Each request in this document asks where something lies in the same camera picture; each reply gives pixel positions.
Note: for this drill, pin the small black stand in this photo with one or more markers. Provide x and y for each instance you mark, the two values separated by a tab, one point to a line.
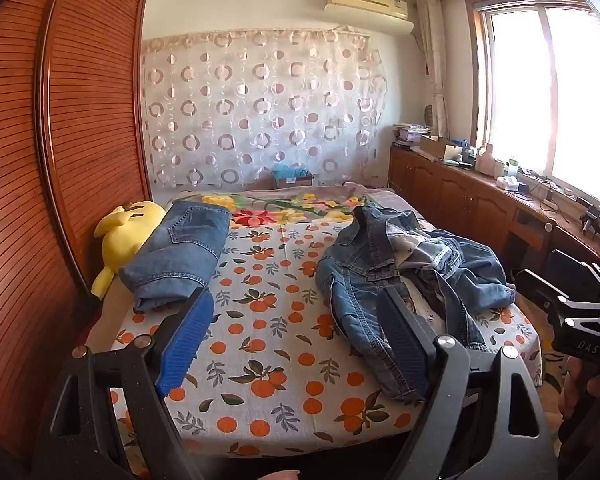
590	220

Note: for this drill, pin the cardboard box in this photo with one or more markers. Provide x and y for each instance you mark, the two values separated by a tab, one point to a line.
440	147

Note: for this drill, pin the orange-print bed sheet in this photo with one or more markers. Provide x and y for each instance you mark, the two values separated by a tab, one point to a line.
270	320

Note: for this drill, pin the white bottle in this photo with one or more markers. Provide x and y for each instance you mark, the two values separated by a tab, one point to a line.
485	162

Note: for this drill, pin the stack of papers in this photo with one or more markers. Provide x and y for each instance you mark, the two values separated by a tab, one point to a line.
410	135

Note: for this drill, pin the person's right hand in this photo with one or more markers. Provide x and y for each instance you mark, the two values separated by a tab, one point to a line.
575	385

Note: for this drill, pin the white window curtain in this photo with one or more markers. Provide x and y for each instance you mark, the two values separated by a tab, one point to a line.
432	60

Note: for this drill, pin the white air conditioner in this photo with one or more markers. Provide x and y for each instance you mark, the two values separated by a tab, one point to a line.
365	7

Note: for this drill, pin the yellow plush toy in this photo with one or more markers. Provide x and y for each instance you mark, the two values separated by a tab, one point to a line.
125	230

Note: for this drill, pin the floral blanket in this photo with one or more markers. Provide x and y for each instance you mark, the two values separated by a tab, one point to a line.
280	207

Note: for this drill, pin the wood-framed window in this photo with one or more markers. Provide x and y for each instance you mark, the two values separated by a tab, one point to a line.
555	100

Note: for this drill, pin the person's left hand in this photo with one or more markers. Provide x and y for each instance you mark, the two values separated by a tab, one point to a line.
280	476

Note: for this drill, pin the folded blue denim jeans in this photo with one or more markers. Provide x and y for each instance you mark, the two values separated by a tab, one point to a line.
180	250

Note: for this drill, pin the circle-patterned sheer curtain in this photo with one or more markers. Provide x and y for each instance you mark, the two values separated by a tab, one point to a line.
260	110

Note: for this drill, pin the small blue-topped box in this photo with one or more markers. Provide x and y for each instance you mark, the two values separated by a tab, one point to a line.
292	172

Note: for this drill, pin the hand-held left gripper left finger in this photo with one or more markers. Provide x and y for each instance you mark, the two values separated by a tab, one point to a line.
185	340

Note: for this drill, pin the wooden louvered wardrobe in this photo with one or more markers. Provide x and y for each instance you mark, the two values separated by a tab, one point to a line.
55	160

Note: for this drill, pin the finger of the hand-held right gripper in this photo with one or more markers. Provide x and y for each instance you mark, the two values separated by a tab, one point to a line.
537	287
575	267

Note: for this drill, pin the blue denim jeans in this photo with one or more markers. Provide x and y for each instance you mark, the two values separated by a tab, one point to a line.
180	250
365	285

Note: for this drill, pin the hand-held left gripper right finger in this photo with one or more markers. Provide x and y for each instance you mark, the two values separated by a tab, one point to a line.
405	345

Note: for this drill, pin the wooden cabinet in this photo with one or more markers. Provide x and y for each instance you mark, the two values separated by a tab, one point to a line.
460	200

